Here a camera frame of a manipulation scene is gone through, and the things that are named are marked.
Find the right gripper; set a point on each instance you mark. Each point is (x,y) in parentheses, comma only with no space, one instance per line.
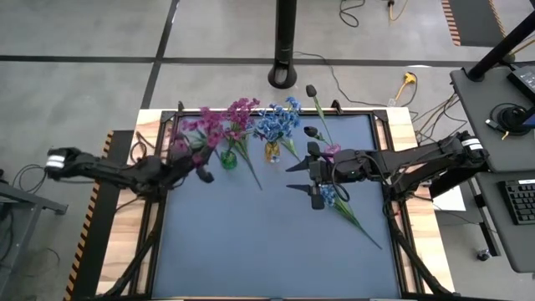
(340,167)

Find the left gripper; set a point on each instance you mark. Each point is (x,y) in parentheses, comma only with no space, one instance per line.
(181,165)

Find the black artificial tulip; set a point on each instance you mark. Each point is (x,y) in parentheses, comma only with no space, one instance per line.
(311,90)
(309,131)

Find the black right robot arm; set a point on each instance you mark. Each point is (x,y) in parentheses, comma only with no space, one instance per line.
(439,156)

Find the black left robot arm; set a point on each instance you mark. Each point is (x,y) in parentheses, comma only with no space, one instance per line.
(108,173)

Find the green glass vase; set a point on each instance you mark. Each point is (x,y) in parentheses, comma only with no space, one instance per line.
(228,161)

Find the pink glass vase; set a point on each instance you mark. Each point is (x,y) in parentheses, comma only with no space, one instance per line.
(333,149)

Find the yellow glass vase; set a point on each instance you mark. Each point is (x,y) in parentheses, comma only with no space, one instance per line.
(271,152)

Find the blue-grey table mat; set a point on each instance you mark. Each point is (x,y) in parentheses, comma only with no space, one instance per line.
(271,267)

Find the black mat striped edge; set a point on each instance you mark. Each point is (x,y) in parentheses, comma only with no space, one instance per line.
(100,234)
(472,21)

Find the black floor stand pole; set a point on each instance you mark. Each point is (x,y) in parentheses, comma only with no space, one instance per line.
(285,33)

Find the white paper sheet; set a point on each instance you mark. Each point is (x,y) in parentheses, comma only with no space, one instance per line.
(451,202)

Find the grey metal stand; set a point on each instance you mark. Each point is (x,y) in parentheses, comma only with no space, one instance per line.
(25,200)

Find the black desk leg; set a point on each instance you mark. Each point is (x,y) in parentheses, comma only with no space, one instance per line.
(487,232)

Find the grey side desk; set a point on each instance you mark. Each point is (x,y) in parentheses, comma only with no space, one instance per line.
(485,104)

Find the black caster wheel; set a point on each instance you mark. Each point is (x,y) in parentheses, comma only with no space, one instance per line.
(483,254)

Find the black keyboard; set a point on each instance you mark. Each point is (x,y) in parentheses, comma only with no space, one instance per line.
(520,202)

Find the black monitor pole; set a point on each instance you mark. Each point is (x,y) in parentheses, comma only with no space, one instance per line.
(501,46)

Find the black aluminium table frame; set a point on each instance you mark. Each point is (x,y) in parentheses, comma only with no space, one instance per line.
(381,118)

